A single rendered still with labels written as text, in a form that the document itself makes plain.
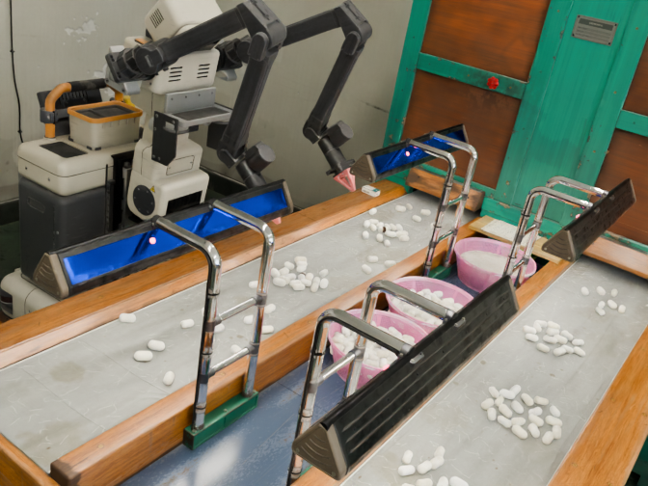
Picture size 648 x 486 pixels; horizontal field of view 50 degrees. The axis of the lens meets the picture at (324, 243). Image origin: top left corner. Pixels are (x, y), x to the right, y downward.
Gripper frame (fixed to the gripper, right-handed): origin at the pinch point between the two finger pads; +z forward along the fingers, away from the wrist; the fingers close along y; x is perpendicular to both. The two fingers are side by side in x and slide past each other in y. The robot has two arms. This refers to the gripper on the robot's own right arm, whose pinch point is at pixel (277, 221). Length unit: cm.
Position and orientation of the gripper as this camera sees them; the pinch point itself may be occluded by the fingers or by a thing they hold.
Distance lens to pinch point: 201.7
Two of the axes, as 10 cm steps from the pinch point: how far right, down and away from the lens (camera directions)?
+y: 5.8, -2.7, 7.7
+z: 5.1, 8.6, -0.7
